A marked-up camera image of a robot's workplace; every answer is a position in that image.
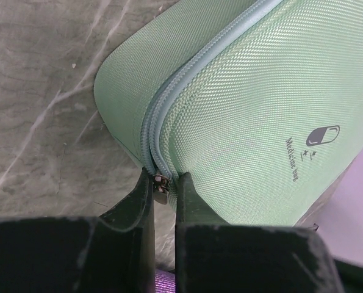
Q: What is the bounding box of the purple glitter microphone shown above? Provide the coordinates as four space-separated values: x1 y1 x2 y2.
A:
155 270 176 293

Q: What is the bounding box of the mint green medicine case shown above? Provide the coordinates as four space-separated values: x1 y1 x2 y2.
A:
94 1 363 226

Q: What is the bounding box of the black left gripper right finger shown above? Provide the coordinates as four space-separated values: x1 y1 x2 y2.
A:
175 174 344 292

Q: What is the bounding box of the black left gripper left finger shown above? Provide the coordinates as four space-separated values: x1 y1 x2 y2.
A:
0 170 155 292

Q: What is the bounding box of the metal zipper pull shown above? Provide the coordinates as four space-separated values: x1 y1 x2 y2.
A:
153 174 171 205

